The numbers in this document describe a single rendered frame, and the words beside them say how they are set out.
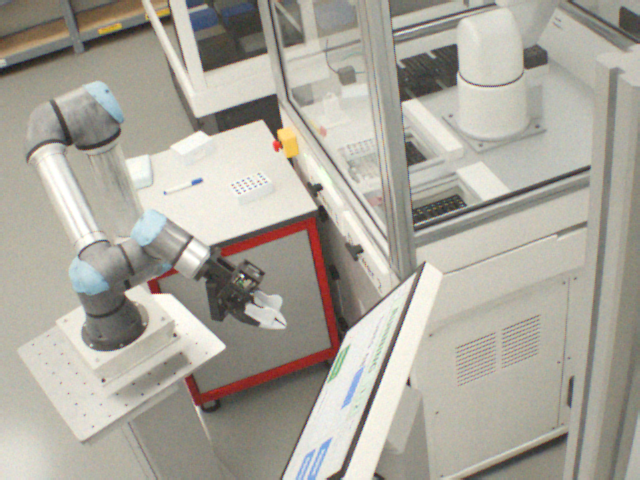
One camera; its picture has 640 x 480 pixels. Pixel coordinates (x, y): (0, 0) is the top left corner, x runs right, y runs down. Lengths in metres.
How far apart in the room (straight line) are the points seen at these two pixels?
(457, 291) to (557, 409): 0.75
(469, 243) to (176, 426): 1.01
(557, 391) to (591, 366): 1.96
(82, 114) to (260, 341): 1.23
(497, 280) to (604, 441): 1.45
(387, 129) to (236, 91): 1.45
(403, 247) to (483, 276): 0.27
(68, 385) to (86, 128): 0.71
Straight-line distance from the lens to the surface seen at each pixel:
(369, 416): 1.37
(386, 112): 1.65
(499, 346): 2.27
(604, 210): 0.51
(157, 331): 2.17
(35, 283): 3.94
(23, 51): 6.06
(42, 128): 1.88
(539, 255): 2.10
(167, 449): 2.45
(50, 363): 2.32
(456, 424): 2.43
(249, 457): 2.88
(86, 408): 2.16
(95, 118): 1.90
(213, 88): 3.04
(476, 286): 2.05
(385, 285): 2.04
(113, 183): 1.98
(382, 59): 1.60
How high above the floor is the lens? 2.26
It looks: 39 degrees down
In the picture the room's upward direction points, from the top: 11 degrees counter-clockwise
